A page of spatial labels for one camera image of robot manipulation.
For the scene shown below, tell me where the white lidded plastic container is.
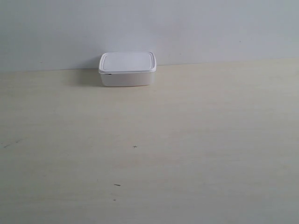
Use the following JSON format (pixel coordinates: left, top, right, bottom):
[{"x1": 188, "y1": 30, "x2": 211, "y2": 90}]
[{"x1": 99, "y1": 51, "x2": 157, "y2": 87}]

